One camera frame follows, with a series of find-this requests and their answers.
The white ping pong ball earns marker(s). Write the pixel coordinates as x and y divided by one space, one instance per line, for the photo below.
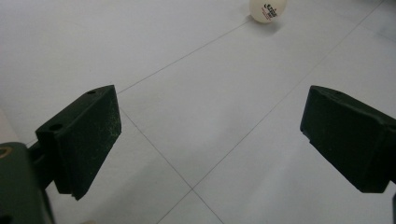
266 9

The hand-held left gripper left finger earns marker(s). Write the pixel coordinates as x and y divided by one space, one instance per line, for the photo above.
84 140

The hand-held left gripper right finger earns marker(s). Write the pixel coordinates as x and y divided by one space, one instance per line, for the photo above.
351 140

